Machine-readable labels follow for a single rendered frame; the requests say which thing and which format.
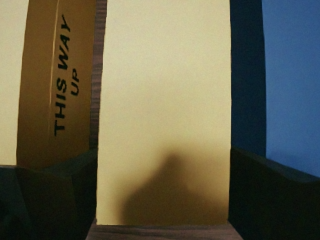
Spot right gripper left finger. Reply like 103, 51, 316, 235
0, 147, 98, 240

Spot yellow cardboard carton side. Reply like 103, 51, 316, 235
0, 0, 96, 170
96, 0, 231, 226

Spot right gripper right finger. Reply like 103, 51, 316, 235
230, 146, 320, 240

